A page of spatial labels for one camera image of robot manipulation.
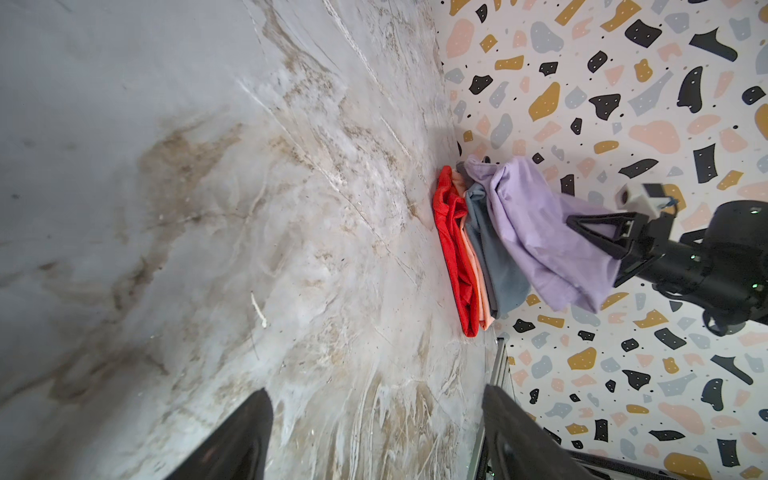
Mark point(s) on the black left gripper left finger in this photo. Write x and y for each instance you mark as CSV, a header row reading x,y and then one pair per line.
x,y
237,449

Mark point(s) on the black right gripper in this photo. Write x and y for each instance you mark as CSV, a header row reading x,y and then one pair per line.
x,y
633,238

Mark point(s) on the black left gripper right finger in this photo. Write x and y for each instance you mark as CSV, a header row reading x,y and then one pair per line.
x,y
523,450

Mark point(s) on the lilac t-shirt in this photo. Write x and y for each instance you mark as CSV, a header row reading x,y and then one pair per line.
x,y
530,219

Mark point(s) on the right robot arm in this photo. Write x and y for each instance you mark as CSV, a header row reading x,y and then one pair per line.
x,y
721,268

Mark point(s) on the pink folded t-shirt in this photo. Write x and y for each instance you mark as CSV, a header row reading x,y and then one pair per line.
x,y
484,317

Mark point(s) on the red folded t-shirt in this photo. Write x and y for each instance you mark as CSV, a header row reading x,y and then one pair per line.
x,y
449,209

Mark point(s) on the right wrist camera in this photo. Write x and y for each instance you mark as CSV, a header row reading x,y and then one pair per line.
x,y
649,199

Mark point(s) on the aluminium corner post right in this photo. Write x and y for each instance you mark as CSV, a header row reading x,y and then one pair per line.
x,y
480,463

